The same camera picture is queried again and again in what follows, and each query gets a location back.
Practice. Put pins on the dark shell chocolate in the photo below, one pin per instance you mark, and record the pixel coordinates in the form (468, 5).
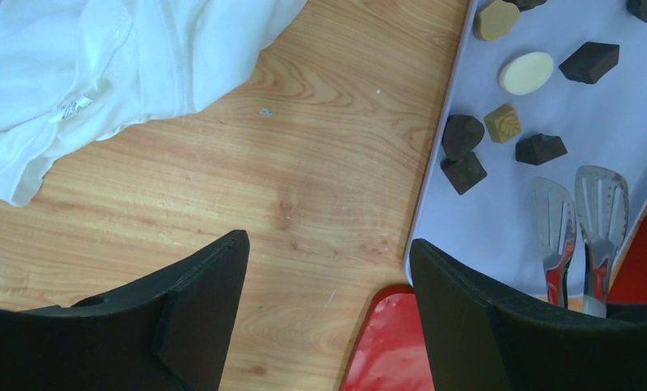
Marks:
(462, 133)

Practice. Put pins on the white oval chocolate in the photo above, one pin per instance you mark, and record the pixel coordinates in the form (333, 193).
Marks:
(527, 73)

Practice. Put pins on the dark round chocolate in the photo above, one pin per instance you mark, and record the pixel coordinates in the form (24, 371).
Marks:
(526, 5)

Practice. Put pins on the metal tweezers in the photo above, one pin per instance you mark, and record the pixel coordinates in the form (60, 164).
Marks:
(598, 212)

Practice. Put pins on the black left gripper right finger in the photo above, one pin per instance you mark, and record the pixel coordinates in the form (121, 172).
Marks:
(481, 334)

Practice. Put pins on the dark pyramid chocolate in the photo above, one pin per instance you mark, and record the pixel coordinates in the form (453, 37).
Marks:
(590, 62)

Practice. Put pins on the dark square chocolate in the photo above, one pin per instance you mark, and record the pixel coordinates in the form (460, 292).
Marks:
(465, 173)

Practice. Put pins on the white crumpled cloth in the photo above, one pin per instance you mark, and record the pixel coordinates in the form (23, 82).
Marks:
(75, 72)

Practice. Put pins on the red box lid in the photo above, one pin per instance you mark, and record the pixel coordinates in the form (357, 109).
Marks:
(389, 352)

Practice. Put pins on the tan square chocolate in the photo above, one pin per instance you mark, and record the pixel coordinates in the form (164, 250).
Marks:
(503, 123)

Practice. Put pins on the lavender plastic tray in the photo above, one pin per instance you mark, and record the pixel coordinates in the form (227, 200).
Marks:
(489, 228)

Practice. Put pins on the red box with white paper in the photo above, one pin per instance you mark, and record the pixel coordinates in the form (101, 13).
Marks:
(644, 259)

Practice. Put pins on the dark brown block chocolate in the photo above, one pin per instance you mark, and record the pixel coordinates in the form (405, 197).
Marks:
(539, 149)

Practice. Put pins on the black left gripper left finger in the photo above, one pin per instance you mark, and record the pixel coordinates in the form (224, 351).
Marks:
(169, 330)

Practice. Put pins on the tan round chocolate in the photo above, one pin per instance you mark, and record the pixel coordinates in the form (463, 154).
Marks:
(495, 20)

